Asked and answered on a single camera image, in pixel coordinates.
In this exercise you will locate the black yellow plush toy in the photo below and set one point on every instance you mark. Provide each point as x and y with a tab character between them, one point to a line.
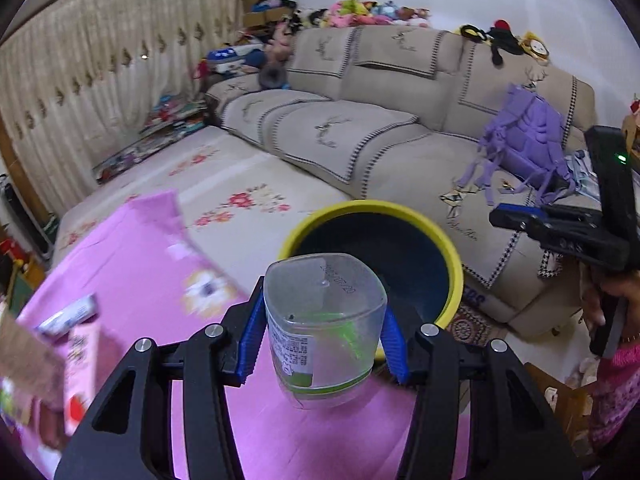
475	33

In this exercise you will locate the patterned rug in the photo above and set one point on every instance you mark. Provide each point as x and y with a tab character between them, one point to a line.
475	325

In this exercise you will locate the grey round cushion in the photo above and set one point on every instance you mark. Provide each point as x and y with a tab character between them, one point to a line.
272	76

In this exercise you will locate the stack of cardboard boxes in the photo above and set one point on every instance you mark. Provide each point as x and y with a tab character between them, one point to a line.
257	2

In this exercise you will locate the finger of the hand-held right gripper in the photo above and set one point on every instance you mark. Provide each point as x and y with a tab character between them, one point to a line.
575	247
515	212

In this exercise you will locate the beige sofa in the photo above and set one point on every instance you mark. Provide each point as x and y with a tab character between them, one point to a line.
375	160

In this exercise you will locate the yellow rim black trash bin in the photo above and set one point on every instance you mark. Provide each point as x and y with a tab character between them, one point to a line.
400	255

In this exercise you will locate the green label plastic bottle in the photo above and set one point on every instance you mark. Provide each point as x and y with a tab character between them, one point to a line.
320	320

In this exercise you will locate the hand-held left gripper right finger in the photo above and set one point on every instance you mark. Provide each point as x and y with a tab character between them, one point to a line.
395	350

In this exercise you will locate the purple backpack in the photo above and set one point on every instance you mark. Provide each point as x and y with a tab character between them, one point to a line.
530	130

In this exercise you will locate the row of plush toys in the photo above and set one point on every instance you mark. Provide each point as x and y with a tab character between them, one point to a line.
360	12

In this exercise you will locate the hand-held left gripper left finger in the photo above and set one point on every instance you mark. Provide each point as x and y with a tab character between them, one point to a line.
250	340

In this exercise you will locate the blue star pillow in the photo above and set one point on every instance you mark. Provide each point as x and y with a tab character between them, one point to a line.
232	57

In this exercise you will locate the low glass table with books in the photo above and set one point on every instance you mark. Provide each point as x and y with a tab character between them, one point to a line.
160	130

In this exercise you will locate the pink floral tablecloth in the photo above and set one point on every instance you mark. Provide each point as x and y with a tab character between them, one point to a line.
140	230

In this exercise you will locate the cream floral mat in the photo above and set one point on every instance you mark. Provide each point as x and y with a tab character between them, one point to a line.
225	175

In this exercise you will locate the pink carton box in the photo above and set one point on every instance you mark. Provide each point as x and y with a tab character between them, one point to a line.
82	360

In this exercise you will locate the person's right hand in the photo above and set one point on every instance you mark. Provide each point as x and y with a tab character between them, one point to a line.
631	300

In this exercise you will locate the cream patterned curtain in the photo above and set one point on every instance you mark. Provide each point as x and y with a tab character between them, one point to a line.
100	60

